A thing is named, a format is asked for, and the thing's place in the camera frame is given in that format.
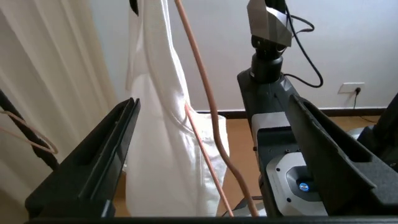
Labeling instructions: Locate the black clothes rack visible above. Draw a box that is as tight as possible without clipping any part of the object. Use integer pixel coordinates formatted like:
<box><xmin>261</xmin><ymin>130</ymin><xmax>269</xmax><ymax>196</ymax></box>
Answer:
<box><xmin>0</xmin><ymin>88</ymin><xmax>60</xmax><ymax>171</ymax></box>

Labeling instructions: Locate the pink clothes hanger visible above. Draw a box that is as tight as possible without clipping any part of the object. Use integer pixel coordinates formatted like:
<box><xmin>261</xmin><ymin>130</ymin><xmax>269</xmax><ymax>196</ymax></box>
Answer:
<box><xmin>174</xmin><ymin>0</ymin><xmax>259</xmax><ymax>218</ymax></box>
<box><xmin>0</xmin><ymin>108</ymin><xmax>59</xmax><ymax>156</ymax></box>

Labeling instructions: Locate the beige curtain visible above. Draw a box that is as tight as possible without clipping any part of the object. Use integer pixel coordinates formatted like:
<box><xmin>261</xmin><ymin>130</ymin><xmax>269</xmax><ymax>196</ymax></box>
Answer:
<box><xmin>0</xmin><ymin>0</ymin><xmax>119</xmax><ymax>218</ymax></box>

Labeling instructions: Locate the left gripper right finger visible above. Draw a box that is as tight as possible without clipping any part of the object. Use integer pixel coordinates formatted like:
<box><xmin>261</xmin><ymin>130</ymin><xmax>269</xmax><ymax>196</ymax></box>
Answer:
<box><xmin>284</xmin><ymin>94</ymin><xmax>398</xmax><ymax>217</ymax></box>

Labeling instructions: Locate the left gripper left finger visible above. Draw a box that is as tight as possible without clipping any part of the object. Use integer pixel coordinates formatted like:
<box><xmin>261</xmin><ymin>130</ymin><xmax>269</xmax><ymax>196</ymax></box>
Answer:
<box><xmin>25</xmin><ymin>98</ymin><xmax>141</xmax><ymax>218</ymax></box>

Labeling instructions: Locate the white printed t-shirt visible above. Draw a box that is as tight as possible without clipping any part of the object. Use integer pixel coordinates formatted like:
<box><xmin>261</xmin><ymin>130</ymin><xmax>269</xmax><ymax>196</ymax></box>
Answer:
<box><xmin>125</xmin><ymin>0</ymin><xmax>231</xmax><ymax>218</ymax></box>

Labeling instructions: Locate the white wall socket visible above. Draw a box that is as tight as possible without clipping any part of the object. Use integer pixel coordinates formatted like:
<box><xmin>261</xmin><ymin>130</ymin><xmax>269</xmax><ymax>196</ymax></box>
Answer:
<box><xmin>338</xmin><ymin>82</ymin><xmax>366</xmax><ymax>95</ymax></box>

